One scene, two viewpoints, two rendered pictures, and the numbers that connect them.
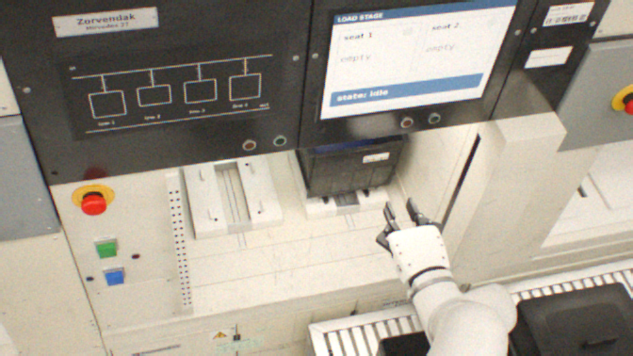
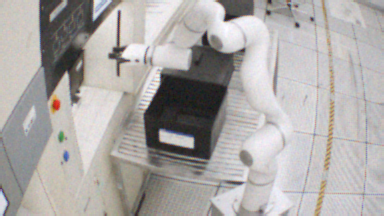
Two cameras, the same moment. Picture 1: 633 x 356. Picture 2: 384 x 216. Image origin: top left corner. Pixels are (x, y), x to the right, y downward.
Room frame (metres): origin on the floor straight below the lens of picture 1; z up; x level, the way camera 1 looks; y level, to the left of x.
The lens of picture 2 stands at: (-0.46, 1.07, 2.35)
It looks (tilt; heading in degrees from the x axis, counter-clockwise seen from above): 39 degrees down; 306
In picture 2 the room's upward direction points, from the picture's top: 1 degrees clockwise
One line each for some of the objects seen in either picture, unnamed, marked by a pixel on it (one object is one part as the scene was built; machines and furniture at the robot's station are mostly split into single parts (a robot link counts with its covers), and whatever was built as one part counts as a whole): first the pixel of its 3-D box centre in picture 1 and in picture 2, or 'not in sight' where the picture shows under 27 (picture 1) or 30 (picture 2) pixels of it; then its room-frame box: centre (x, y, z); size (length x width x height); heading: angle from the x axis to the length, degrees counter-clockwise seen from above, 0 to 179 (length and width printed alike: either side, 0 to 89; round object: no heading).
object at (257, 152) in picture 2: not in sight; (261, 158); (0.10, -0.12, 1.07); 0.19 x 0.12 x 0.24; 78
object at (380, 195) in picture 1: (337, 176); (65, 98); (1.12, -0.05, 0.89); 0.22 x 0.21 x 0.04; 21
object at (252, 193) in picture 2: not in sight; (258, 190); (0.09, -0.15, 0.85); 0.19 x 0.19 x 0.18
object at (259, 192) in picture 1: (232, 193); not in sight; (1.02, 0.20, 0.89); 0.22 x 0.21 x 0.04; 21
